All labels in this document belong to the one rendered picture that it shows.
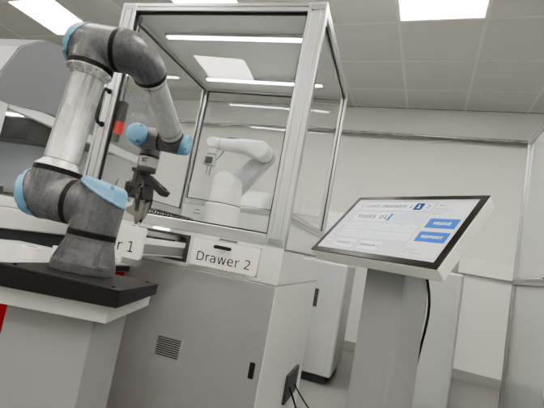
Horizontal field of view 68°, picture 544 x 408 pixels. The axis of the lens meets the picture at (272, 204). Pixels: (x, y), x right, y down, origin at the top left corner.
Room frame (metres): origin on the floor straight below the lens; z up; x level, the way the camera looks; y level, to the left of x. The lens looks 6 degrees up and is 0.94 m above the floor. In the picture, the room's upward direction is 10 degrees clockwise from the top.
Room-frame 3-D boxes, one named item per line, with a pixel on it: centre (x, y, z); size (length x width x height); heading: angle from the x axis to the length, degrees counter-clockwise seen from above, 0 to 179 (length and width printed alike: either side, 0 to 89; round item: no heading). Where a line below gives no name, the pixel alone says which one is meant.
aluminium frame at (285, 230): (2.18, 0.27, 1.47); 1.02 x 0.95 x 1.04; 73
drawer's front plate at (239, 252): (1.64, 0.15, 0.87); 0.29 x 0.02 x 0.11; 73
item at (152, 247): (1.62, 0.48, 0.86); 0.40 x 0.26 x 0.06; 163
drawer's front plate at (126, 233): (1.42, 0.54, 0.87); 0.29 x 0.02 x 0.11; 73
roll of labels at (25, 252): (1.36, 0.76, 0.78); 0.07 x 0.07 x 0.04
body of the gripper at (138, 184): (1.51, 0.50, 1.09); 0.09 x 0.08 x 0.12; 73
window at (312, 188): (2.04, -0.20, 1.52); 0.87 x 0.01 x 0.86; 163
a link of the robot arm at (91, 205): (1.02, 0.43, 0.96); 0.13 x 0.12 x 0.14; 84
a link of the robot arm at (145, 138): (1.41, 0.49, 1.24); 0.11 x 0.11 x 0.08; 84
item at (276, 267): (2.18, 0.27, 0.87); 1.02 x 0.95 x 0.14; 73
